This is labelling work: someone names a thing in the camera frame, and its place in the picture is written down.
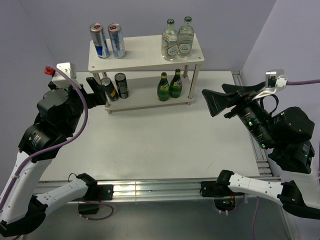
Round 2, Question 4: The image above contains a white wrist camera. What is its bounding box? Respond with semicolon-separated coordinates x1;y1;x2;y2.
44;62;82;89
253;69;288;100

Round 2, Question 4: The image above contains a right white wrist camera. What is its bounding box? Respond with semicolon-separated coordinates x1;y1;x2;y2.
253;69;288;100

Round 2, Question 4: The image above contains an aluminium side rail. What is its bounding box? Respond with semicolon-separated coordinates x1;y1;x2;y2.
231;70;281;181

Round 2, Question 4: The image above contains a clear glass bottle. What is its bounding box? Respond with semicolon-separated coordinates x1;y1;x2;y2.
177;16;195;58
161;18;178;60

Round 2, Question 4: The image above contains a black green can right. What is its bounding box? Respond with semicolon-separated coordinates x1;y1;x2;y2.
114;72;129;99

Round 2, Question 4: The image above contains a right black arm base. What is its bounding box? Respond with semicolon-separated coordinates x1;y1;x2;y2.
199;180;247;216

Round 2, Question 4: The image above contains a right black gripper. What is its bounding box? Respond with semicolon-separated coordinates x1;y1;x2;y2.
199;79;273;147

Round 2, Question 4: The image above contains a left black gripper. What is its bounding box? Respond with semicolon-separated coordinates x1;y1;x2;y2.
60;76;106;134

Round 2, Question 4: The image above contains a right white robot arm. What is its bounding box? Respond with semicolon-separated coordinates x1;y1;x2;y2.
201;83;320;220

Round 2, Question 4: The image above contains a beige two-tier shelf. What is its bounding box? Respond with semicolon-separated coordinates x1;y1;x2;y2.
88;35;205;114

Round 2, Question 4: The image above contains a green bottle red label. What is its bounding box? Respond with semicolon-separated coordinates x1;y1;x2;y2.
169;68;183;99

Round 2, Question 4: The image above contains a silver blue can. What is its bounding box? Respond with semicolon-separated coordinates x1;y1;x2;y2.
89;23;110;59

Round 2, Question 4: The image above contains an aluminium front rail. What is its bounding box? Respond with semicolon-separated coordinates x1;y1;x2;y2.
34;178;286;203

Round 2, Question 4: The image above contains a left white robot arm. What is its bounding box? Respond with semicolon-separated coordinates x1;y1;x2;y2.
0;82;99;237

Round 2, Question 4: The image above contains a black yellow can left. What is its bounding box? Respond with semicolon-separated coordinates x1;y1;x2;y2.
101;77;119;102

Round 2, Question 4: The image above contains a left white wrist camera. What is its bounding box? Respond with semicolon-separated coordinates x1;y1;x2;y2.
44;62;82;89

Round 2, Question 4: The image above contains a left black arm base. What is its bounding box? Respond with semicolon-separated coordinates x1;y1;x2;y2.
77;184;114;216

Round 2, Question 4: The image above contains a green bottle yellow label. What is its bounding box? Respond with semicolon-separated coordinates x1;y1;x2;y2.
157;72;170;102

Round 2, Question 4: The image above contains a silver can red tab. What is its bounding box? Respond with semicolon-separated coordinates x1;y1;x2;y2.
107;23;126;59

